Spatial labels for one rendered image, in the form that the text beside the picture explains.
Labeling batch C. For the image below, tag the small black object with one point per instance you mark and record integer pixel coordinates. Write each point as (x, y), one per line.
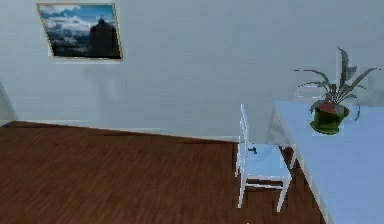
(253, 150)

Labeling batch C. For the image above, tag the white wooden chair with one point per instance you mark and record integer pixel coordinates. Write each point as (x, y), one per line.
(263, 163)

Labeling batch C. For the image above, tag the house plant in green pot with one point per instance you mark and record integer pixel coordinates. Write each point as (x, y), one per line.
(328, 116)

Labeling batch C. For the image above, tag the framed cloudy sky picture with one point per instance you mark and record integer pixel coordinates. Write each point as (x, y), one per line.
(80, 31)

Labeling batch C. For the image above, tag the white table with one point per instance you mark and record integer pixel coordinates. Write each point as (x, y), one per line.
(346, 166)

